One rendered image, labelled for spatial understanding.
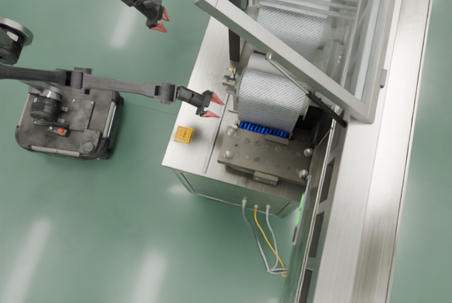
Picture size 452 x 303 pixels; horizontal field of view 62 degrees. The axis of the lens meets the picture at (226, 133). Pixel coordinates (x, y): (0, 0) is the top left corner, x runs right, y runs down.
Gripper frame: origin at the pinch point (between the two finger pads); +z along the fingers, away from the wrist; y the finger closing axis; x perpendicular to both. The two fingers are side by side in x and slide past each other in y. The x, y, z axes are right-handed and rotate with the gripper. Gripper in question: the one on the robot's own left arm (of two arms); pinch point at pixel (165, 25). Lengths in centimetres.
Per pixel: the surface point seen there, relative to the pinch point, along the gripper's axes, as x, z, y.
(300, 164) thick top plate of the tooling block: -58, 35, -57
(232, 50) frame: -25.7, 19.8, -6.0
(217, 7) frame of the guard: -80, -64, -54
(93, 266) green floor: 90, 69, -118
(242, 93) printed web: -48, -1, -39
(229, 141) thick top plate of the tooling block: -32, 20, -51
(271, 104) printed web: -57, 6, -42
